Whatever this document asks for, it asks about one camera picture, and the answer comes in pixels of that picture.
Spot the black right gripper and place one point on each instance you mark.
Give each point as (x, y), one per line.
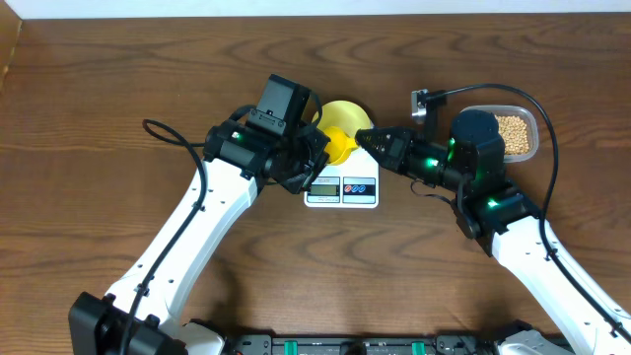
(401, 140)

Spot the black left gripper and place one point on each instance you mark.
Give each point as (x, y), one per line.
(317, 159)

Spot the yellow measuring scoop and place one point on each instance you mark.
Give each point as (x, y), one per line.
(340, 145)

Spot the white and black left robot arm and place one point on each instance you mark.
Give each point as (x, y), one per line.
(140, 313)

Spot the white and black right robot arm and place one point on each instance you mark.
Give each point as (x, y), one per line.
(495, 212)

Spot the white digital kitchen scale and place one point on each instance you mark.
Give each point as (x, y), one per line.
(353, 184)

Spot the pale yellow plastic bowl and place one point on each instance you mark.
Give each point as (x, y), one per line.
(347, 116)

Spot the pile of soybeans in container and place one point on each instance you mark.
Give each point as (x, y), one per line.
(513, 130)

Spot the clear plastic container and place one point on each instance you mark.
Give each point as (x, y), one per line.
(525, 115)

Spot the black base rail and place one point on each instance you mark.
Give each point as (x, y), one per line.
(264, 344)

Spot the cardboard box wall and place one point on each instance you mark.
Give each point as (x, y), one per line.
(10, 28)

